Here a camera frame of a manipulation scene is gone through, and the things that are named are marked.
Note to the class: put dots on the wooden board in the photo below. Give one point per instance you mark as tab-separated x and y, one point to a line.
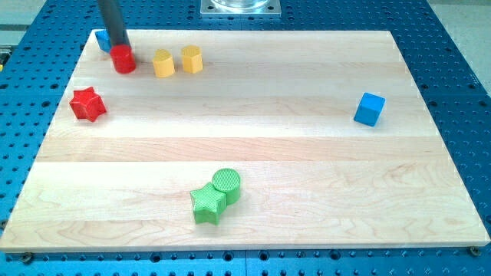
277	107

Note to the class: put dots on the blue perforated table plate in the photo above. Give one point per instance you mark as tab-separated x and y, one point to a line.
40	67

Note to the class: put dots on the blue cube block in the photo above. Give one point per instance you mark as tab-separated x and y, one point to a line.
369	109

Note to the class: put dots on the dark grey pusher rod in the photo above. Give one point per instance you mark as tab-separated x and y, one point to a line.
114	22

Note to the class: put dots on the green cylinder block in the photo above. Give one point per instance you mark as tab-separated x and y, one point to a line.
228	181

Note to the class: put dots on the red star block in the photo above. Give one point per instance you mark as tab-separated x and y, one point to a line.
87	104

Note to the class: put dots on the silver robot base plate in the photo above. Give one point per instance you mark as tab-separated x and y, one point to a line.
240	8

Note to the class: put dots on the yellow heart block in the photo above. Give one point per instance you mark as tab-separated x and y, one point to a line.
163	64

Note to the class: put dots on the red cylinder block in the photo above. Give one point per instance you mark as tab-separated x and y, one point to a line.
123	58

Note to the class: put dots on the yellow hexagon block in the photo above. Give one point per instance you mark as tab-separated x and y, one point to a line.
192	59

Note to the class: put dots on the blue block behind rod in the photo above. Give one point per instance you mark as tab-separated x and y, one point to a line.
103	40

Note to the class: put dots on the green star block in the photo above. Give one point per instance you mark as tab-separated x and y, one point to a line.
208	204

